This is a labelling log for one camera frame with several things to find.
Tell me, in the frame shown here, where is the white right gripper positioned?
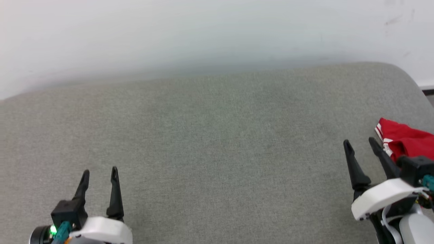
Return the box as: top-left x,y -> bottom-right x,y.
343,137 -> 428,222

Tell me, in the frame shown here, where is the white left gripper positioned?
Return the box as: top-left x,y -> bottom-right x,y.
69,166 -> 133,244

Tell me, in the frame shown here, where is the red basketball jersey garment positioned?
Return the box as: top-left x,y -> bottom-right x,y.
374,117 -> 434,164

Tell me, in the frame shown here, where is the left gripper black camera box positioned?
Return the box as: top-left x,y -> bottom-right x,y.
51,200 -> 88,231

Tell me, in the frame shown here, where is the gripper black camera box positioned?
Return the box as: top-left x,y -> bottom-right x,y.
51,200 -> 88,231
396,155 -> 434,187

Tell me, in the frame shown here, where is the right gripper black camera box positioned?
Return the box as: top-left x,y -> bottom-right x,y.
396,155 -> 434,187

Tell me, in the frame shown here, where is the left gripper teal cable connector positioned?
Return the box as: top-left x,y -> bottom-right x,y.
51,222 -> 72,244

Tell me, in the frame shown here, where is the gripper teal cable connector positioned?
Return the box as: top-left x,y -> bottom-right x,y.
422,174 -> 434,192
51,222 -> 72,244

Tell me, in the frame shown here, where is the right gripper teal cable connector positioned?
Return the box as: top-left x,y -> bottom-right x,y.
422,174 -> 434,192

